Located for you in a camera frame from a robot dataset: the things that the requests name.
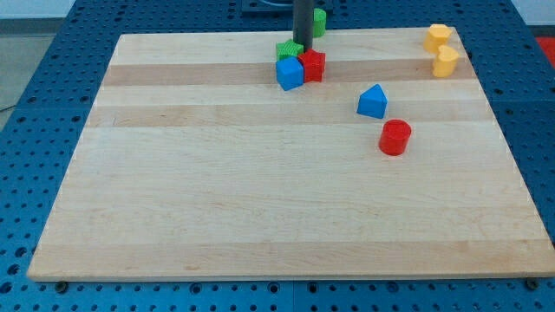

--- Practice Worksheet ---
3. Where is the blue triangle block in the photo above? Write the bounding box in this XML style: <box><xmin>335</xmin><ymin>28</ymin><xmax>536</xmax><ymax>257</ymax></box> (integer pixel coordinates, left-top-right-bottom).
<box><xmin>356</xmin><ymin>84</ymin><xmax>388</xmax><ymax>119</ymax></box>

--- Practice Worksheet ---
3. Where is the light wooden board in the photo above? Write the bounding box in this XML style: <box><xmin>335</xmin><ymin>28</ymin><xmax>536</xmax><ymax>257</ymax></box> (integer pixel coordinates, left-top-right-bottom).
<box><xmin>27</xmin><ymin>28</ymin><xmax>554</xmax><ymax>282</ymax></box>

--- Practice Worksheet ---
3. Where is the blue cube block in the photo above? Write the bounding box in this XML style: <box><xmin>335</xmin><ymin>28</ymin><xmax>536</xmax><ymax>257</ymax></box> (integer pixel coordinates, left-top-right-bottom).
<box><xmin>276</xmin><ymin>57</ymin><xmax>304</xmax><ymax>91</ymax></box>

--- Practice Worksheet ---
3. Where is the red star block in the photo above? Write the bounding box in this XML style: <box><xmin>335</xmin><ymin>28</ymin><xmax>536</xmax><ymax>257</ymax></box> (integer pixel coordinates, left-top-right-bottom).
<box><xmin>297</xmin><ymin>49</ymin><xmax>326</xmax><ymax>82</ymax></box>

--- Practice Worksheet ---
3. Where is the green star block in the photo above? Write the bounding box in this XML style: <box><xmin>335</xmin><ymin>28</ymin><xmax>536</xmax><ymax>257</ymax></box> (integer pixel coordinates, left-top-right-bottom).
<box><xmin>276</xmin><ymin>39</ymin><xmax>304</xmax><ymax>62</ymax></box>

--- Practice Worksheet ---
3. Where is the red cylinder block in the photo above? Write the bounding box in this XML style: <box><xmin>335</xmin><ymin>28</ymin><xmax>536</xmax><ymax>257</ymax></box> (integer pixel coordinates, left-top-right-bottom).
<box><xmin>378</xmin><ymin>119</ymin><xmax>412</xmax><ymax>156</ymax></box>

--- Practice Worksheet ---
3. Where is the green cylinder block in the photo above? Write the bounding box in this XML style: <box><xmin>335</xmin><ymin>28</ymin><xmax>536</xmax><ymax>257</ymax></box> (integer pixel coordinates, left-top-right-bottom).
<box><xmin>313</xmin><ymin>8</ymin><xmax>327</xmax><ymax>38</ymax></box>

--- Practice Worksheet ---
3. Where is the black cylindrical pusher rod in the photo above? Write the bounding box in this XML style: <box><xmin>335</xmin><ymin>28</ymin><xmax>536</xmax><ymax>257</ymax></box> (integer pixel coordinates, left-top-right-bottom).
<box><xmin>292</xmin><ymin>0</ymin><xmax>314</xmax><ymax>51</ymax></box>

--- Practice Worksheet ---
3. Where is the yellow heart block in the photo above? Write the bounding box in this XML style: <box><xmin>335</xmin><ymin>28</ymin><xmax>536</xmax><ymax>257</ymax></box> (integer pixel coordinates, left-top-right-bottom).
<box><xmin>432</xmin><ymin>45</ymin><xmax>460</xmax><ymax>78</ymax></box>

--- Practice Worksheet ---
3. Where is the yellow hexagon block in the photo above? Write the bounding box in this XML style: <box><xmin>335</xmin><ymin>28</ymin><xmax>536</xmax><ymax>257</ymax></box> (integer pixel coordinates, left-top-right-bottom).
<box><xmin>423</xmin><ymin>23</ymin><xmax>453</xmax><ymax>54</ymax></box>

